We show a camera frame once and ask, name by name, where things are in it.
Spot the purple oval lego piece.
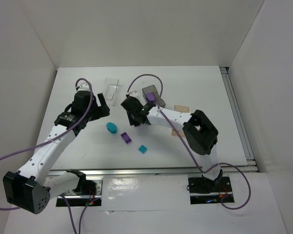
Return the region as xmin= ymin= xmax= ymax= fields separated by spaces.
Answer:
xmin=146 ymin=93 xmax=156 ymax=103

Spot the purple lego brick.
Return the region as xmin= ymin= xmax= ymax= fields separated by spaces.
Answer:
xmin=121 ymin=132 xmax=132 ymax=145

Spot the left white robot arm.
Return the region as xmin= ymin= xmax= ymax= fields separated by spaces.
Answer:
xmin=3 ymin=79 xmax=109 ymax=215

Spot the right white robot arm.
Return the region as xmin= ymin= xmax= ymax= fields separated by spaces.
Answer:
xmin=121 ymin=95 xmax=222 ymax=182

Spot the teal oval lego piece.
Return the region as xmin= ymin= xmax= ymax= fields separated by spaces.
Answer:
xmin=106 ymin=122 xmax=118 ymax=134

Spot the dark smoky plastic container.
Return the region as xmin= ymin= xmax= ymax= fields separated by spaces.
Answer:
xmin=142 ymin=85 xmax=166 ymax=108

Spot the clear plastic container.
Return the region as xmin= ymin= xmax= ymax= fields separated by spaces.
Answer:
xmin=103 ymin=78 xmax=119 ymax=106

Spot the small teal lego brick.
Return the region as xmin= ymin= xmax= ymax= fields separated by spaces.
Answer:
xmin=138 ymin=145 xmax=147 ymax=154

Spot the orange translucent plastic container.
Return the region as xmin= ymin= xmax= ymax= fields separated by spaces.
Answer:
xmin=171 ymin=105 xmax=189 ymax=136

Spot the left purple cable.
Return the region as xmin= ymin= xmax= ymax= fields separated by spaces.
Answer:
xmin=0 ymin=78 xmax=98 ymax=234

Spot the purple cable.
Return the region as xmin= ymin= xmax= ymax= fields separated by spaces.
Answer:
xmin=0 ymin=78 xmax=98 ymax=234
xmin=126 ymin=74 xmax=251 ymax=210

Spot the aluminium front rail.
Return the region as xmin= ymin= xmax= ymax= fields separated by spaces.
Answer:
xmin=48 ymin=166 xmax=212 ymax=178

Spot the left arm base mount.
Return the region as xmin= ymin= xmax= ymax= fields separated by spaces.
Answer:
xmin=63 ymin=178 xmax=103 ymax=207

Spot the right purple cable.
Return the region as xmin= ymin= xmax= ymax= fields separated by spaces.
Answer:
xmin=126 ymin=74 xmax=251 ymax=210

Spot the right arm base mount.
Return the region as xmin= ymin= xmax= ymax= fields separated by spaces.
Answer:
xmin=186 ymin=176 xmax=234 ymax=205

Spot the aluminium side rail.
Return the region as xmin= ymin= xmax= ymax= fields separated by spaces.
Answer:
xmin=219 ymin=67 xmax=258 ymax=172

